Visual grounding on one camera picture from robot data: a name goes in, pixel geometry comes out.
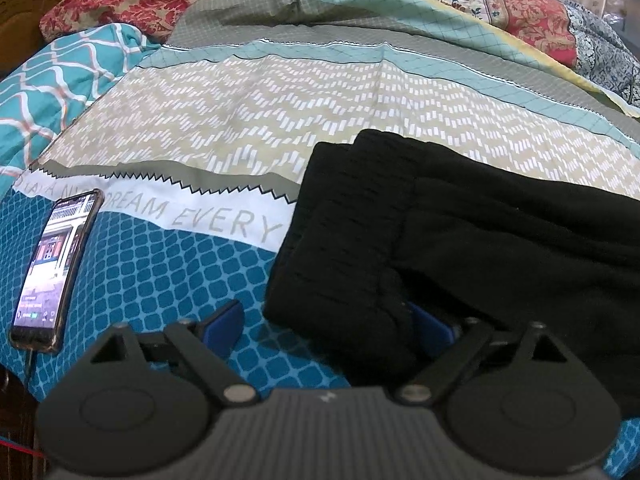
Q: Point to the black pants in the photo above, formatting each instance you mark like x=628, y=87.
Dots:
x=490, y=240

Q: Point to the smartphone in clear case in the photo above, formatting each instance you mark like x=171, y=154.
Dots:
x=52, y=265

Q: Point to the carved wooden headboard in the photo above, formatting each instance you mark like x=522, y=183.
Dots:
x=25, y=5

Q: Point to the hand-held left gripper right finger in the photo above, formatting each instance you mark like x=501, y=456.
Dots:
x=432, y=330

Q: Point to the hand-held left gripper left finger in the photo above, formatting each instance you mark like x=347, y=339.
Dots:
x=222, y=327

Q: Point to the teal wavy-pattern pillow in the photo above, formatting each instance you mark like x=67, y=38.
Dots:
x=55, y=80

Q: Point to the printed patterned bedsheet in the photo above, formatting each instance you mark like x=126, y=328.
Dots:
x=210, y=125

